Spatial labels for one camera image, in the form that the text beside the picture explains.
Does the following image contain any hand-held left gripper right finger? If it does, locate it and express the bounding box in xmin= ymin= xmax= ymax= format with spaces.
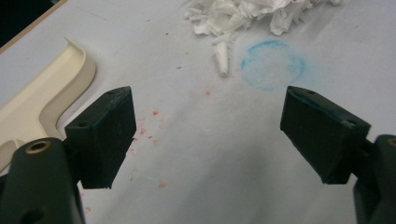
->
xmin=279 ymin=85 xmax=373 ymax=185

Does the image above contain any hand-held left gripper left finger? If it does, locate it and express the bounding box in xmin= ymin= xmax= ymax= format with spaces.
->
xmin=64 ymin=85 xmax=137 ymax=190

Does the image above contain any cream plastic dustpan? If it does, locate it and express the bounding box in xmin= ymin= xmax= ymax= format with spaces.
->
xmin=0 ymin=36 xmax=98 ymax=174

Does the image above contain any pile of white paper scraps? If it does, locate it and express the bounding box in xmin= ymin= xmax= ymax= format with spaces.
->
xmin=182 ymin=0 xmax=345 ymax=77

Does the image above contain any white board table cover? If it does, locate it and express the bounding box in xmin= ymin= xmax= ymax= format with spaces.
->
xmin=0 ymin=0 xmax=396 ymax=224

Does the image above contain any wooden table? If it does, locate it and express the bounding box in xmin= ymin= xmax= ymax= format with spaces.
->
xmin=0 ymin=0 xmax=69 ymax=56

